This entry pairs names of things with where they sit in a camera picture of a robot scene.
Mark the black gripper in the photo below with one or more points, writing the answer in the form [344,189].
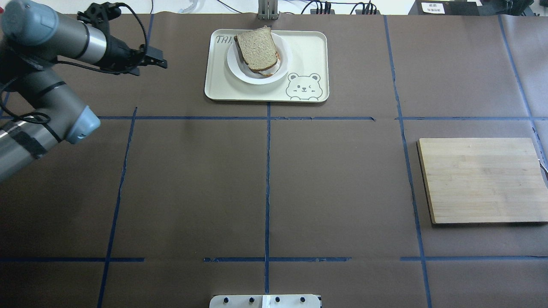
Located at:
[116,52]

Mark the white round plate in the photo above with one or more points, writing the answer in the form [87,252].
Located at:
[240,70]

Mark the bread slice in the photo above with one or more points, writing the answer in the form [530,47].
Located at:
[257,48]

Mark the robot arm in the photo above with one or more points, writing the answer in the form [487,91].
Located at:
[35,39]

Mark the cream bear tray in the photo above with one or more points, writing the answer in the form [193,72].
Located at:
[306,82]

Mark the fried egg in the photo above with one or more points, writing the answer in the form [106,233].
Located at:
[270,71]

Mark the black box with label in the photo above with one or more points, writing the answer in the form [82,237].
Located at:
[444,7]

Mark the wooden cutting board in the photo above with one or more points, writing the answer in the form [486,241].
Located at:
[483,180]

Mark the aluminium frame post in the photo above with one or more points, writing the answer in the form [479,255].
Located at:
[268,10]

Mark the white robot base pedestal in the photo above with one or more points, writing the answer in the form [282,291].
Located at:
[266,301]

